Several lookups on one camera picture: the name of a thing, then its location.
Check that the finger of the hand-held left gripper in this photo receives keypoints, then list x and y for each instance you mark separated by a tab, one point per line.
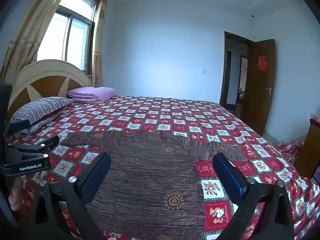
30	165
32	143

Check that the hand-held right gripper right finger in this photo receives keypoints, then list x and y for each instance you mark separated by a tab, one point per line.
228	177

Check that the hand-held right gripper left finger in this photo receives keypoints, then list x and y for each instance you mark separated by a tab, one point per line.
97	175

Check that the brown patterned garment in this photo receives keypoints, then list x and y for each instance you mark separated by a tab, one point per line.
150	180

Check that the person's left hand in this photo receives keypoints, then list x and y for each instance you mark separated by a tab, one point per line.
16	197

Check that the striped pillow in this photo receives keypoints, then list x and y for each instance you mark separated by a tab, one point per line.
42	107

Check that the wooden bed headboard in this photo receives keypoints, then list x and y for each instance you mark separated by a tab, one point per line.
50	80

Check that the red patterned cloth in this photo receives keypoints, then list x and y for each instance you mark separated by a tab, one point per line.
292	147

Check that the folded pink blanket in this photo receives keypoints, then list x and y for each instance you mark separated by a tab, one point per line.
92	93

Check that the red checkered bedsheet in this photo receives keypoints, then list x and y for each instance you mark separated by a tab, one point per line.
175	120

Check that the wide yellow curtain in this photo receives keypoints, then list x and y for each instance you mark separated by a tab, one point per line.
32	30

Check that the brown wooden furniture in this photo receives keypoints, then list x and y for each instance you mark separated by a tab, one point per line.
311	150

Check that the brown wooden door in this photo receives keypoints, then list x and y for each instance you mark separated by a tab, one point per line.
260	92

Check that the window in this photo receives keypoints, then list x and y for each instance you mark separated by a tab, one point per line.
75	30

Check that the red paper door decoration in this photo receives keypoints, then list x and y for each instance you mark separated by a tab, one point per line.
262	62

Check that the brown door frame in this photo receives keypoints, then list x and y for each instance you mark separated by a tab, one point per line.
223	80

